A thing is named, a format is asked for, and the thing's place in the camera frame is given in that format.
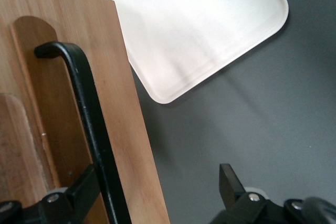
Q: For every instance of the cream plastic tray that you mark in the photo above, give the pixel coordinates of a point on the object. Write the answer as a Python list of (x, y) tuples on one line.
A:
[(197, 30)]

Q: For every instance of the wooden drawer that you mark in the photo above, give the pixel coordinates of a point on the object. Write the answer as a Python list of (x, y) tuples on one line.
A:
[(115, 103)]

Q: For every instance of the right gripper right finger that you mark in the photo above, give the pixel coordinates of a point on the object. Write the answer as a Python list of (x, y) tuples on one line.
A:
[(232, 190)]

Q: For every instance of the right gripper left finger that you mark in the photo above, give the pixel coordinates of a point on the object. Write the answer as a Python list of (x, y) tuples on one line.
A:
[(78, 190)]

